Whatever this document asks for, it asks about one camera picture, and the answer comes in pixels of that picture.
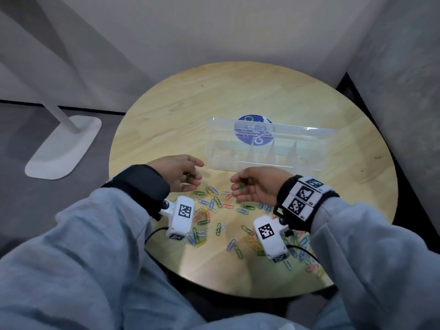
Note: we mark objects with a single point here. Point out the person's left forearm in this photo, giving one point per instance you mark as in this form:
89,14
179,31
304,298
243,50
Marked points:
79,250

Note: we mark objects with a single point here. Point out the person's right forearm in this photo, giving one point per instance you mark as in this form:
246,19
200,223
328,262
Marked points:
374,257

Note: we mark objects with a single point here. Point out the person's right thumb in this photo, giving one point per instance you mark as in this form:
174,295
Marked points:
240,175

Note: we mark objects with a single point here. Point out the person's left thumb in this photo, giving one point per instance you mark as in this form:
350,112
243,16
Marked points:
193,161

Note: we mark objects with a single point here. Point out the person's left hand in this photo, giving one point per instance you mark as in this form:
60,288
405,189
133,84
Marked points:
168,170

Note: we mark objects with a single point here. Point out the clear plastic compartment box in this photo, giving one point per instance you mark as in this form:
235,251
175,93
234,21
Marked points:
275,151

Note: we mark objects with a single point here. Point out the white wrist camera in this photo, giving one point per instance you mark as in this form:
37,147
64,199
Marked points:
270,238
180,218

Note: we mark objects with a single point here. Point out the blue round sticker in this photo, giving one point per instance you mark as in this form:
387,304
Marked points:
252,128

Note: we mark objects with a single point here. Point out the person's right hand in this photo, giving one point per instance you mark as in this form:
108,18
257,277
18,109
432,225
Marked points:
264,183

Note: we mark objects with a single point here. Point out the pile of coloured paper clips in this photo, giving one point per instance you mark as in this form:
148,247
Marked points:
220,216

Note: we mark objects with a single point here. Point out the person's gray trousers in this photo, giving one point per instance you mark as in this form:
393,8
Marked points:
261,323

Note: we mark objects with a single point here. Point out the white floor stand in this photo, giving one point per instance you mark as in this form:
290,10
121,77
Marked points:
63,147

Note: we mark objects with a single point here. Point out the black wrist band with markers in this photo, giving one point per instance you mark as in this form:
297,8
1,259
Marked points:
302,199

